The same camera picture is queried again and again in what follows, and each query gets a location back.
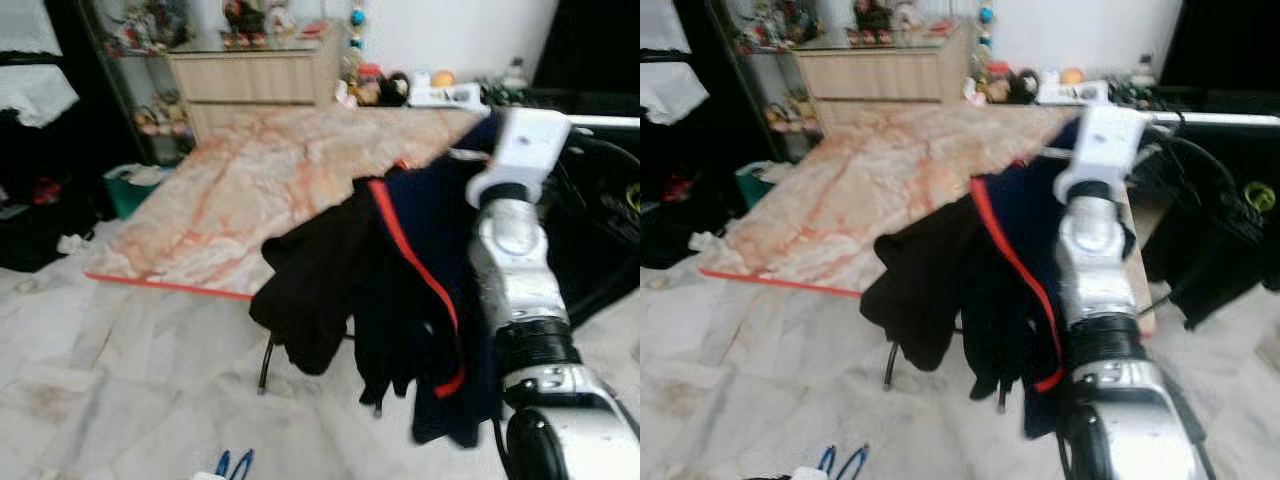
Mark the navy garment with red trim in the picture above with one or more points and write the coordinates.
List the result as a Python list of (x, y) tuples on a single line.
[(1020, 280), (430, 220)]

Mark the plain black garment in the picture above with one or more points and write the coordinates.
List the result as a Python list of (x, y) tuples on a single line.
[(920, 290), (315, 280)]

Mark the blue plastic hanger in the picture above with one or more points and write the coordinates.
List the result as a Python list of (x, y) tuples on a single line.
[(855, 462), (245, 465)]

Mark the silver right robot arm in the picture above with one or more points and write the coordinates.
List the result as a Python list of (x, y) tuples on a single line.
[(520, 290), (1110, 300)]

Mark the green plastic hanger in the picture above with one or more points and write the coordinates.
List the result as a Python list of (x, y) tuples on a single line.
[(628, 197), (1248, 196)]

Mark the black shelving unit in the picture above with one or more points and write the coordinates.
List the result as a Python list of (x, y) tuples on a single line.
[(665, 220), (40, 220)]

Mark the crumpled white tissue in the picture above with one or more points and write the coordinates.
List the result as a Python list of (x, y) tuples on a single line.
[(705, 241), (75, 243)]

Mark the steel clothes rack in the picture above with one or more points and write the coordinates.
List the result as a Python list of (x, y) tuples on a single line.
[(610, 121), (1220, 119)]

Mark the green basket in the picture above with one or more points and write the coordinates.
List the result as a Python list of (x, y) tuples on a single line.
[(755, 185), (125, 190)]

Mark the white folded cloth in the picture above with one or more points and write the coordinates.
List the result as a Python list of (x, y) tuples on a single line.
[(655, 25), (35, 95), (670, 90), (25, 25)]

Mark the glass display shelf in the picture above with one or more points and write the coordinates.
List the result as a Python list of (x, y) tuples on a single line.
[(150, 90), (770, 90)]

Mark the white green bottle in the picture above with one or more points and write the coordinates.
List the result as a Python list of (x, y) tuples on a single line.
[(515, 72), (1145, 70)]

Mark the stack of white papers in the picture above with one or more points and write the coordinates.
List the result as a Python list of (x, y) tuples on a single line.
[(445, 97), (1072, 94)]

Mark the marble pattern folding table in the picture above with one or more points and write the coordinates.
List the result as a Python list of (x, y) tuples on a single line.
[(880, 190), (260, 190)]

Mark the orange ball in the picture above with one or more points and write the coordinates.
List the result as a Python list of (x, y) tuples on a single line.
[(1072, 76), (443, 78)]

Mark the white blue ball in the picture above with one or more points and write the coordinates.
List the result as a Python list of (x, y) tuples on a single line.
[(1050, 76), (421, 78)]

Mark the black round plush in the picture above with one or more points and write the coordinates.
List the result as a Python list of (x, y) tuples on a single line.
[(1022, 85), (395, 88)]

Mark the light wooden cabinet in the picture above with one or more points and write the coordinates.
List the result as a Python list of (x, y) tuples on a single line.
[(250, 80), (880, 80)]

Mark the red lidded jar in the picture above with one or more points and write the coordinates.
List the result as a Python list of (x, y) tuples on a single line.
[(370, 80), (998, 78)]

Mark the dark decorative figurine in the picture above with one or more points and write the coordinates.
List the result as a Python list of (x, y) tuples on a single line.
[(245, 20), (873, 20)]

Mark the blue gold trophy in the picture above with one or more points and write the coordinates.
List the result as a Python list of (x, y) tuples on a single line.
[(357, 30), (986, 28)]

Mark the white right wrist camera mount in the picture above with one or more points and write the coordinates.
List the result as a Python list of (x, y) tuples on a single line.
[(525, 150), (1110, 145)]

